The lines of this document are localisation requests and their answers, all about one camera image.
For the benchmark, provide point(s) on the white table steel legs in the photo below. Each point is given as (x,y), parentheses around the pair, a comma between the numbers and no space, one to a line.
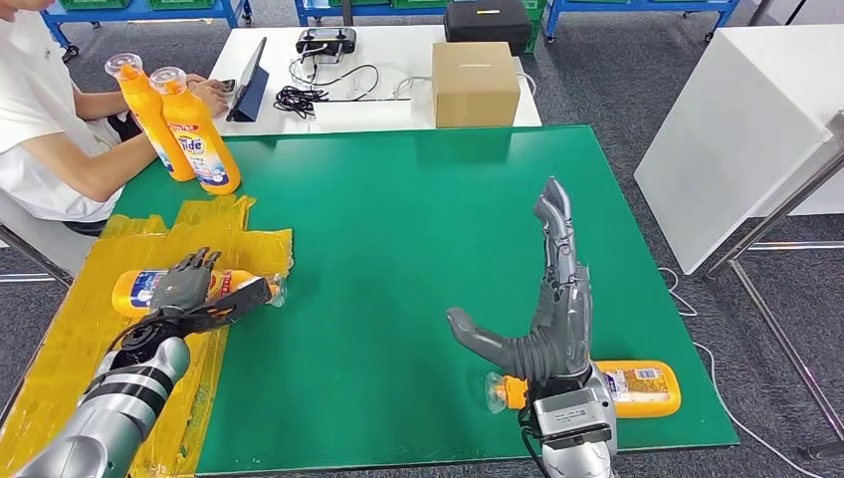
(39,237)
(738,132)

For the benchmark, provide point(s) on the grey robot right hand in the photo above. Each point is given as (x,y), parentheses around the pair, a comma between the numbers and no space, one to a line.
(567,330)

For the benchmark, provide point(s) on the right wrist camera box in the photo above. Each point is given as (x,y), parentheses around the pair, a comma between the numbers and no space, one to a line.
(570,415)

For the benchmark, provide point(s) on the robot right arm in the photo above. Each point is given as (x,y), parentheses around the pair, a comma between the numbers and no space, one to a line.
(587,462)

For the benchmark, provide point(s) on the person's left forearm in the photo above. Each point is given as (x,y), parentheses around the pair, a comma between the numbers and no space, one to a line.
(99,105)

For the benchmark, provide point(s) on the person's right forearm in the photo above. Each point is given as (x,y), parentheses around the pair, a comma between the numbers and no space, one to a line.
(119,168)

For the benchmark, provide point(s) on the black remote controller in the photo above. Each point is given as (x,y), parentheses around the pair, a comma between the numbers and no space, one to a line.
(326,41)

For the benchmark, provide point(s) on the blue shelf cart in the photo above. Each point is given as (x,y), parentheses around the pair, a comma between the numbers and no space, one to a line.
(132,14)
(310,12)
(626,5)

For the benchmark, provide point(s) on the yellow tape patch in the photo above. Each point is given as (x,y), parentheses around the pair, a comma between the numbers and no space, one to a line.
(59,369)

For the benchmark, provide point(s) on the black stool seat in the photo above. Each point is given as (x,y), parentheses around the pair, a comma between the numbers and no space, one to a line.
(86,228)

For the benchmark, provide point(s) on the black hard case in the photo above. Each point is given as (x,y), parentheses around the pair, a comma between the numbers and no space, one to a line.
(488,23)

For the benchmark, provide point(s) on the black smartphone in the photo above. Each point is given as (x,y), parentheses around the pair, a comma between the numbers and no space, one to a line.
(227,85)

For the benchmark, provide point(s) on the brown cardboard box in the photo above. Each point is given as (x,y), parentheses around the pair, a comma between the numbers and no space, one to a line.
(475,86)

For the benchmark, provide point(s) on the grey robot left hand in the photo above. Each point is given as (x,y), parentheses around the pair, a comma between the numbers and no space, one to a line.
(184,287)

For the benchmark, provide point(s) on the person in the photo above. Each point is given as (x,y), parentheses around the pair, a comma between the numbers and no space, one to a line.
(33,119)

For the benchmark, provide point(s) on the tablet with blue cover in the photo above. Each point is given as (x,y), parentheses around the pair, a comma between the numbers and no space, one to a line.
(254,92)

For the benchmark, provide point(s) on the green plastic crate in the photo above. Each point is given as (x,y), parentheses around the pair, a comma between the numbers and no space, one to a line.
(95,3)
(179,3)
(420,3)
(535,23)

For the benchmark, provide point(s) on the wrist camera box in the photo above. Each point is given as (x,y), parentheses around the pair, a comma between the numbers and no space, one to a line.
(570,415)
(237,303)

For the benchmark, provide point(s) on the person's right hand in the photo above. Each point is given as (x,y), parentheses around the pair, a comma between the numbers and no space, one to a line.
(212,99)

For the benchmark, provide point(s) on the orange detergent bottle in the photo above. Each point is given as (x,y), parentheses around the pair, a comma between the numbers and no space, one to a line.
(132,293)
(148,112)
(646,389)
(201,152)

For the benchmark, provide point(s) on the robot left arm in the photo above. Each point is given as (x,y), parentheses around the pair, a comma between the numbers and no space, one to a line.
(119,409)

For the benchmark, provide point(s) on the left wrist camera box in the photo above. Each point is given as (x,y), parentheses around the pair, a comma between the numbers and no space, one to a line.
(237,303)

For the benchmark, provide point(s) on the white desk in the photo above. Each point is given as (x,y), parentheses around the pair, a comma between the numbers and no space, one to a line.
(395,49)

